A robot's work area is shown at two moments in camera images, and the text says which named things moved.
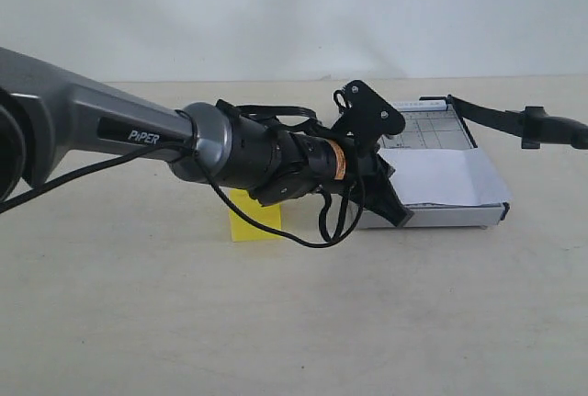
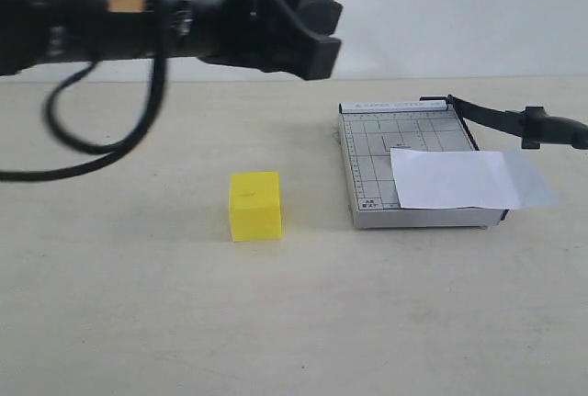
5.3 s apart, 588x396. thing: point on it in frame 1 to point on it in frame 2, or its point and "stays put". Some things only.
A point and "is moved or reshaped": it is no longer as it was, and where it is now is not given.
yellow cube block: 243,229 stays put
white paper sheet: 443,176 is moved or reshaped
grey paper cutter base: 434,125 stays put
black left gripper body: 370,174 to 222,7
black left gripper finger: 382,197 to 310,57
